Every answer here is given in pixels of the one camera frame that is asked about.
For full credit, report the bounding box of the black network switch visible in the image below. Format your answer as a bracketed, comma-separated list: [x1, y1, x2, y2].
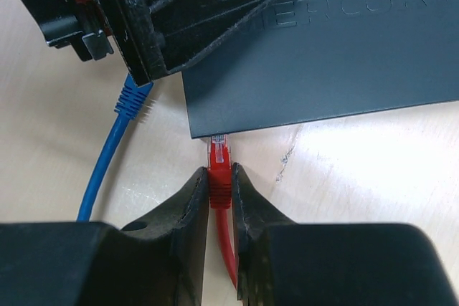
[182, 0, 458, 138]

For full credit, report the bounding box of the red ethernet cable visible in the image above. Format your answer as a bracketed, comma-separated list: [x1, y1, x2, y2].
[207, 133, 239, 291]

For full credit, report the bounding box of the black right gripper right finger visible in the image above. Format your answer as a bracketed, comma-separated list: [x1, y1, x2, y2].
[232, 163, 458, 305]

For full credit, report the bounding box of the blue ethernet cable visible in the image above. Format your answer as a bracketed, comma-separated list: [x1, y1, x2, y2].
[75, 72, 155, 222]

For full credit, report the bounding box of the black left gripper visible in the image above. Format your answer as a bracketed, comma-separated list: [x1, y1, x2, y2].
[21, 0, 166, 86]

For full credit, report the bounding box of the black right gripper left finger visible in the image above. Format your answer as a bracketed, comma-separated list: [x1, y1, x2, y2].
[1, 168, 209, 305]

